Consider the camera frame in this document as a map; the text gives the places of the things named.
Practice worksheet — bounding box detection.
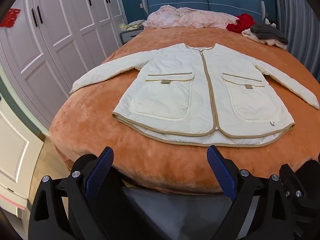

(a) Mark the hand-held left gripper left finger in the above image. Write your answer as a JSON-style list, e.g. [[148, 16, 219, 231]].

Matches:
[[28, 146, 114, 240]]

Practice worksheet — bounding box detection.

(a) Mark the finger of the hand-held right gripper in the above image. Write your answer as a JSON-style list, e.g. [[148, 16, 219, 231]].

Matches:
[[279, 163, 308, 206]]

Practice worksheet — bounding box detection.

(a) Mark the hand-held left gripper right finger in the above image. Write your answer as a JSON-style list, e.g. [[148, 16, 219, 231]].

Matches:
[[207, 145, 294, 240]]

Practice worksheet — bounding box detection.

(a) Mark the white quilted jacket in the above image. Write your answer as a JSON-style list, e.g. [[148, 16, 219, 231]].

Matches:
[[69, 43, 320, 147]]

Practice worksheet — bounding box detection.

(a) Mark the orange plush blanket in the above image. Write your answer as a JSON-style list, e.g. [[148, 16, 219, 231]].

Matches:
[[49, 26, 320, 195]]

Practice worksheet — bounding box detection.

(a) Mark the white panelled door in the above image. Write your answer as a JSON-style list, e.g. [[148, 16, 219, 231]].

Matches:
[[0, 97, 44, 210]]

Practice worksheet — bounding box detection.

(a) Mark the grey nightstand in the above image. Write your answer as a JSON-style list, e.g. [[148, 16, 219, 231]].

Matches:
[[119, 29, 144, 46]]

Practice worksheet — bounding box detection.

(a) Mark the cream garment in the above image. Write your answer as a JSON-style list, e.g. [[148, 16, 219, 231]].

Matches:
[[241, 28, 287, 50]]

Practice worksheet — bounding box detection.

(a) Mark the white panelled wardrobe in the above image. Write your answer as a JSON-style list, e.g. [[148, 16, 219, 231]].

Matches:
[[0, 0, 128, 130]]

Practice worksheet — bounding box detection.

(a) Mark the grey knit garment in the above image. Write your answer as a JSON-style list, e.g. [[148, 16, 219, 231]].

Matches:
[[250, 23, 288, 44]]

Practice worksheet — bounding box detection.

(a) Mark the pale yellow cloth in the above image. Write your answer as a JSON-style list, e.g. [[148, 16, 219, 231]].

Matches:
[[120, 19, 146, 32]]

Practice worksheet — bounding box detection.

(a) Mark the red garment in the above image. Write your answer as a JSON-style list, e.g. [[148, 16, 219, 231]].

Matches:
[[226, 13, 257, 34]]

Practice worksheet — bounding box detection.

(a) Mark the grey curtain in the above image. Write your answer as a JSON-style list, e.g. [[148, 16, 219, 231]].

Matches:
[[272, 0, 320, 85]]

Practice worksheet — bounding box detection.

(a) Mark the pink floral quilt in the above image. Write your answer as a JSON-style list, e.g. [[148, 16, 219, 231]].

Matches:
[[142, 5, 239, 29]]

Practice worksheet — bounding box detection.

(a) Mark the blue bed headboard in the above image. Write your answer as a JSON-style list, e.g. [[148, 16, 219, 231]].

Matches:
[[141, 0, 266, 24]]

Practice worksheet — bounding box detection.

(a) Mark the red paper decoration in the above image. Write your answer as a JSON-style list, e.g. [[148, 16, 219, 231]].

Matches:
[[0, 9, 21, 28]]

